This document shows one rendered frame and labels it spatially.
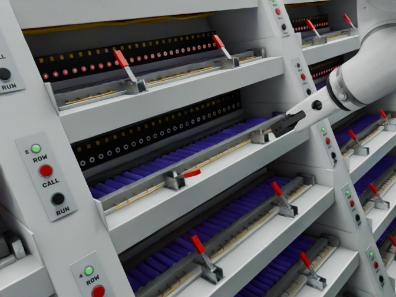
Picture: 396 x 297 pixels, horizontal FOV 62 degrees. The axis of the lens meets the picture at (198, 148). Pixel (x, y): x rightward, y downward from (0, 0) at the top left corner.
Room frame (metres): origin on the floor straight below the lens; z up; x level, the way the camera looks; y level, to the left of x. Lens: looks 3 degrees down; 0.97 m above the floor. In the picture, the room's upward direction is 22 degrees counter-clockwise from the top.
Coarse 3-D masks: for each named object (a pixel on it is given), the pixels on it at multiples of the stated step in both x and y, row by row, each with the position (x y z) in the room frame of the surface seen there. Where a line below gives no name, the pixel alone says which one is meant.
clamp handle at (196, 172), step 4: (176, 172) 0.61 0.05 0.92; (188, 172) 0.57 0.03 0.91; (192, 172) 0.56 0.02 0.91; (196, 172) 0.55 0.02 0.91; (200, 172) 0.56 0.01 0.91; (176, 176) 0.61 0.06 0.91; (180, 176) 0.59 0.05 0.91; (184, 176) 0.58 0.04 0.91; (188, 176) 0.57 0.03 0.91; (192, 176) 0.56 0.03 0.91
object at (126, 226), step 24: (216, 120) 0.91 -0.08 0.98; (264, 144) 0.76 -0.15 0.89; (288, 144) 0.82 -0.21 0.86; (96, 168) 0.68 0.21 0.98; (216, 168) 0.67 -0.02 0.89; (240, 168) 0.70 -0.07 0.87; (168, 192) 0.60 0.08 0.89; (192, 192) 0.61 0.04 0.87; (216, 192) 0.65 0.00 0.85; (120, 216) 0.54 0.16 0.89; (144, 216) 0.54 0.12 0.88; (168, 216) 0.58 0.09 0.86; (120, 240) 0.51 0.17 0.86
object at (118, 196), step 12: (276, 120) 0.87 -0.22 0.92; (216, 144) 0.74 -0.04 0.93; (228, 144) 0.75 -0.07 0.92; (240, 144) 0.76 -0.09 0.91; (192, 156) 0.69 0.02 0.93; (204, 156) 0.70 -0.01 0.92; (216, 156) 0.71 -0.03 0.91; (168, 168) 0.65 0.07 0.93; (180, 168) 0.66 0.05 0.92; (144, 180) 0.61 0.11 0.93; (156, 180) 0.62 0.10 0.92; (120, 192) 0.57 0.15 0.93; (132, 192) 0.59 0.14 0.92; (108, 204) 0.56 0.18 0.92
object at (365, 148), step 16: (368, 112) 1.43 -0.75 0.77; (384, 112) 1.39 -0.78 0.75; (336, 128) 1.27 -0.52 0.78; (352, 128) 1.25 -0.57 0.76; (368, 128) 1.21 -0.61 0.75; (384, 128) 1.23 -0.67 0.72; (352, 144) 1.12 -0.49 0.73; (368, 144) 1.12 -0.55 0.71; (384, 144) 1.11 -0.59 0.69; (352, 160) 1.02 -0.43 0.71; (368, 160) 1.03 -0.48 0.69; (352, 176) 0.95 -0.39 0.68
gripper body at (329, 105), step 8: (328, 80) 0.60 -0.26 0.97; (328, 88) 0.59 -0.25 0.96; (312, 96) 0.60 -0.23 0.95; (320, 96) 0.59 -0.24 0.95; (328, 96) 0.58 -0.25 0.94; (304, 104) 0.62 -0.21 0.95; (312, 104) 0.61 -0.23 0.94; (320, 104) 0.60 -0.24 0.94; (328, 104) 0.59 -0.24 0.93; (336, 104) 0.59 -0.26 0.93; (288, 112) 0.65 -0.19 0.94; (296, 112) 0.63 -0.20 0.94; (312, 112) 0.61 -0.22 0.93; (320, 112) 0.60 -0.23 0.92; (328, 112) 0.59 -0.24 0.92; (336, 112) 0.61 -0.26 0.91; (304, 120) 0.62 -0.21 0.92; (312, 120) 0.61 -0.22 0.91; (320, 120) 0.61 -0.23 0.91; (296, 128) 0.64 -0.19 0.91; (304, 128) 0.63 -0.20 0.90
